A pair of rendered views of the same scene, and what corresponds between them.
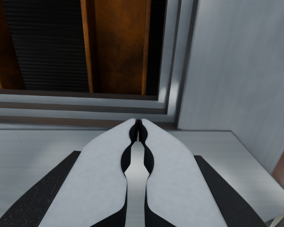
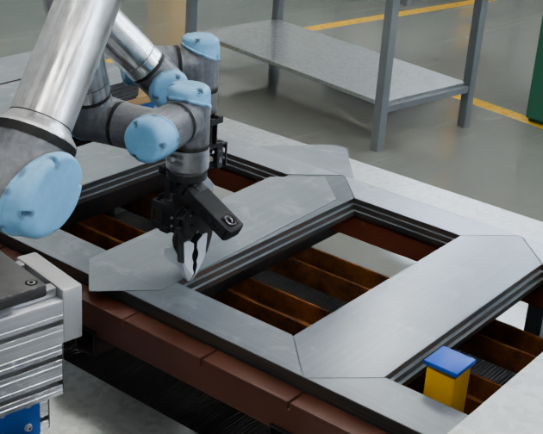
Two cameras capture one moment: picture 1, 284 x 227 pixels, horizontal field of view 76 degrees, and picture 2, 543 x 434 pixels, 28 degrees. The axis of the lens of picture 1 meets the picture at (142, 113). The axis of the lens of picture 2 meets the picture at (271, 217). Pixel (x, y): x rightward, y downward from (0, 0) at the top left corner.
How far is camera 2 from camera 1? 187 cm
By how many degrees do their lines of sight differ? 53
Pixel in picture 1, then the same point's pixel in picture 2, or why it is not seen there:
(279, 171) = (103, 304)
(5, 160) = (213, 251)
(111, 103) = (200, 285)
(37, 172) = not seen: hidden behind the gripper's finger
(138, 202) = (152, 262)
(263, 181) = (122, 288)
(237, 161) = (144, 287)
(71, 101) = (212, 279)
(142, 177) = (165, 268)
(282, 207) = (95, 288)
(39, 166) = not seen: hidden behind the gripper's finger
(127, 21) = not seen: hidden behind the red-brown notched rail
